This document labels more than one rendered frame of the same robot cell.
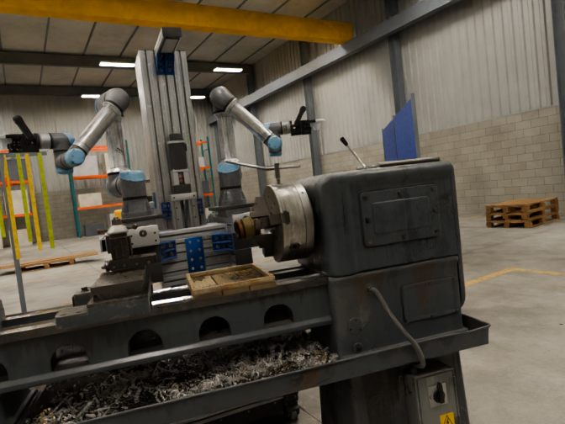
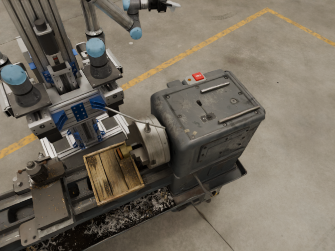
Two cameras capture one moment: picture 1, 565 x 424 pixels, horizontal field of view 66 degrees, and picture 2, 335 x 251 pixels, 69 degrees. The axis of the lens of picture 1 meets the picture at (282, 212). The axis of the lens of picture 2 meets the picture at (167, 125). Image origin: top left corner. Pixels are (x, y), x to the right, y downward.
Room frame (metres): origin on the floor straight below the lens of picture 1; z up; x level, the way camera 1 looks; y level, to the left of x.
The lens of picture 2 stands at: (0.99, 0.05, 2.36)
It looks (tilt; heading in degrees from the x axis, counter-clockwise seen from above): 55 degrees down; 348
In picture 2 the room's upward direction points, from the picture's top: 3 degrees clockwise
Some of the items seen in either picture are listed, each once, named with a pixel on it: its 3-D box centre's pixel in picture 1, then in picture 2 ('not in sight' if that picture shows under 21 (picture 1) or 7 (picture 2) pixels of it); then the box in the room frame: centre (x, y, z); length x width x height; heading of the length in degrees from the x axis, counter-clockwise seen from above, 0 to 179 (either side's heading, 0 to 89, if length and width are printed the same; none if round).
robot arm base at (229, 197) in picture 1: (231, 195); (99, 65); (2.35, 0.26, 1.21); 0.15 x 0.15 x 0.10
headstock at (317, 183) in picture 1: (370, 214); (203, 120); (1.90, -0.38, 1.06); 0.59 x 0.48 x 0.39; 106
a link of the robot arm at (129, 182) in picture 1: (132, 183); (16, 78); (2.16, 0.72, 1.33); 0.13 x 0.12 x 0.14; 44
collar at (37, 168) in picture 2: (117, 229); (32, 167); (1.67, 0.64, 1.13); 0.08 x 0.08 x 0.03
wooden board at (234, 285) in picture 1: (227, 279); (112, 171); (1.70, 0.25, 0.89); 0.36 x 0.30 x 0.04; 16
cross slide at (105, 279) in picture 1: (122, 279); (47, 189); (1.61, 0.62, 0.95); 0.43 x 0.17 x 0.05; 16
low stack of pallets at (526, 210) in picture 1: (522, 212); not in sight; (8.49, -4.69, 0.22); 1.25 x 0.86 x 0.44; 124
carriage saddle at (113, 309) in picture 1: (109, 296); (42, 197); (1.58, 0.67, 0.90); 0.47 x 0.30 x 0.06; 16
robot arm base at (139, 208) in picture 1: (135, 206); (25, 92); (2.15, 0.72, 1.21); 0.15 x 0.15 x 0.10
